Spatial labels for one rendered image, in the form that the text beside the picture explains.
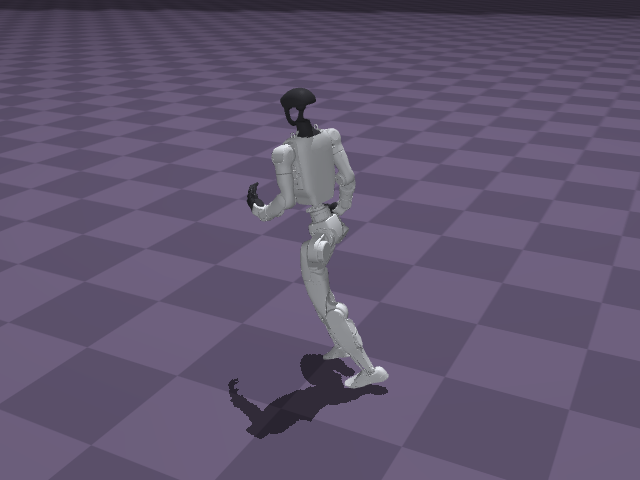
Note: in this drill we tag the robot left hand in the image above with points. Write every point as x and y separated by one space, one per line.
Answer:
253 197

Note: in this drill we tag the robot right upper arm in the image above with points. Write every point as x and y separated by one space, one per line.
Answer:
345 175

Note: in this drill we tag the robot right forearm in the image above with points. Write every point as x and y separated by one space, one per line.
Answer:
345 198

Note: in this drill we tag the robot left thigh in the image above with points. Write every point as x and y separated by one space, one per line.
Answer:
315 274

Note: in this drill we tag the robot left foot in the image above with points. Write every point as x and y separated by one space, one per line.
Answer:
360 380

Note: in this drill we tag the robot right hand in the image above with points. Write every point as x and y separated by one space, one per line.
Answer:
331 206

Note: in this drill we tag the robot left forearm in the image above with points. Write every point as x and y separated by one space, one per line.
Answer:
274 209

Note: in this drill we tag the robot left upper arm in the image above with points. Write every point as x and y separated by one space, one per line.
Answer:
283 157

